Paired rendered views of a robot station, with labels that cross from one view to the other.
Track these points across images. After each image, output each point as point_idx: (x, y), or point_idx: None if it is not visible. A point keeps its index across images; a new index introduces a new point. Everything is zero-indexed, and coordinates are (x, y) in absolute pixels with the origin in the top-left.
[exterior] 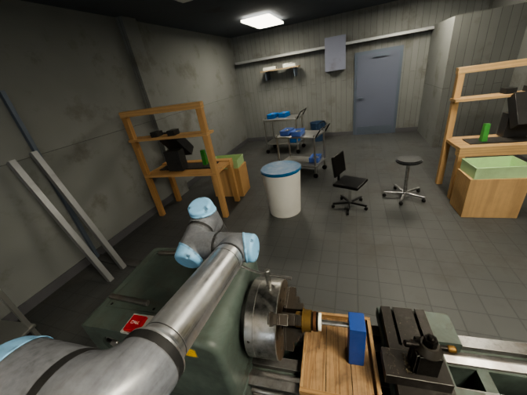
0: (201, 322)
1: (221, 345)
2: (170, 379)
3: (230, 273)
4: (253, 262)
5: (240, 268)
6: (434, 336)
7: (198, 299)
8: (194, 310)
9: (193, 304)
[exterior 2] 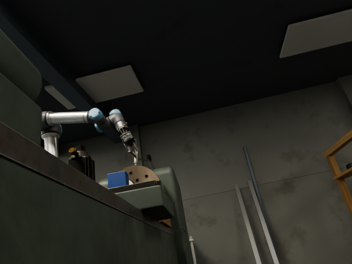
0: (57, 115)
1: (101, 182)
2: (42, 114)
3: (76, 113)
4: (164, 171)
5: (153, 169)
6: (80, 145)
7: (62, 112)
8: (58, 112)
9: (60, 112)
